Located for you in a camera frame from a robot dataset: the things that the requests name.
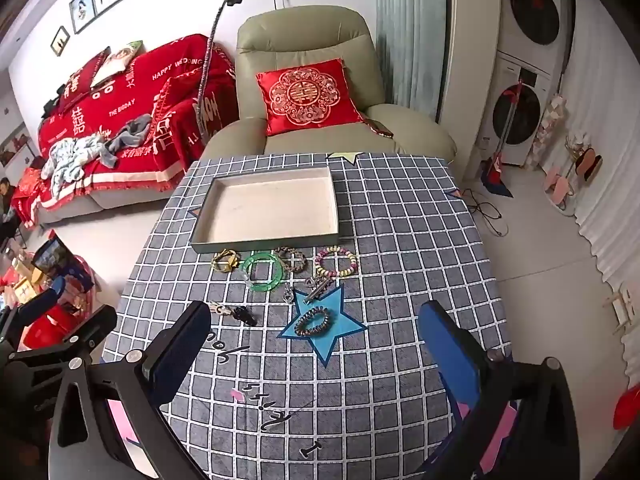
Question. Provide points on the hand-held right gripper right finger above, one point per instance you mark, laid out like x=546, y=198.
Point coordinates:
x=447, y=355

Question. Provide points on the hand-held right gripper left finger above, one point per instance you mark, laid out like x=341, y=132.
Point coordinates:
x=182, y=355

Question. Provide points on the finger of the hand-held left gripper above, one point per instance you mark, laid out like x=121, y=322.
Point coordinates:
x=92, y=327
x=55, y=287

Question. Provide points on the green translucent bangle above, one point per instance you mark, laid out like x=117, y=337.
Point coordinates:
x=264, y=288

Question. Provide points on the silver hair clips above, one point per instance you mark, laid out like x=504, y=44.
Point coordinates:
x=315, y=290

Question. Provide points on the brown hair claw clip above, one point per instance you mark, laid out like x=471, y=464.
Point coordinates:
x=295, y=251

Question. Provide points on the grey tray with beige lining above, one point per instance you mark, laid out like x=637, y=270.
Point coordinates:
x=270, y=205

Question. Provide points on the dark printed box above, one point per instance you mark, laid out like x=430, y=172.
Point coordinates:
x=50, y=255

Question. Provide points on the grey sofa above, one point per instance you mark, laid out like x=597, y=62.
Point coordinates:
x=115, y=199

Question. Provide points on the small silver pendant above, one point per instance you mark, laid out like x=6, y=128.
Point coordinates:
x=289, y=295

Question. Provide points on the grey checkered tablecloth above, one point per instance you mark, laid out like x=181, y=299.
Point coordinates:
x=400, y=240

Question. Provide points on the light blue cloth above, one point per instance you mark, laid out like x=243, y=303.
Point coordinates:
x=70, y=160

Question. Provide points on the grey cloth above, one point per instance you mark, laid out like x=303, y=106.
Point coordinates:
x=132, y=132

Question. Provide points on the small wooden stand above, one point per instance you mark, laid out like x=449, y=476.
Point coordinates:
x=617, y=305

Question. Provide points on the red mop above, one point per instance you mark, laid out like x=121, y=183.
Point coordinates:
x=495, y=175

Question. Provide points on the red round object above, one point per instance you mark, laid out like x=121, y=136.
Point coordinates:
x=627, y=405

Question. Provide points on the red fringed cushion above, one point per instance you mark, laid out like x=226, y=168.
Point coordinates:
x=172, y=110

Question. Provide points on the red printed sofa blanket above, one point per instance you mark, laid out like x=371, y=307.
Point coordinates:
x=150, y=75

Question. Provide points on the small red pouch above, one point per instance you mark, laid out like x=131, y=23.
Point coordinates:
x=380, y=130

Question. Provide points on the white sheer curtain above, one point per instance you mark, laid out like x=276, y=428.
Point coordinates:
x=610, y=185

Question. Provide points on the white and green printed pillow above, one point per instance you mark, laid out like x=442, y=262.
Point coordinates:
x=117, y=60

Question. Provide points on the white washing machine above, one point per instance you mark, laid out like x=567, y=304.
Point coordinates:
x=515, y=115
x=532, y=7

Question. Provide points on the gooseneck phone holder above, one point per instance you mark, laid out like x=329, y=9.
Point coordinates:
x=210, y=45

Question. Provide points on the red embroidered cushion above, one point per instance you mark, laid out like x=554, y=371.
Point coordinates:
x=310, y=95

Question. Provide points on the pale blue curtain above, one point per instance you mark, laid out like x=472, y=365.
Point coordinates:
x=410, y=35

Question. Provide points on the beige recliner armchair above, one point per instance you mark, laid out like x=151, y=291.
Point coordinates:
x=300, y=35

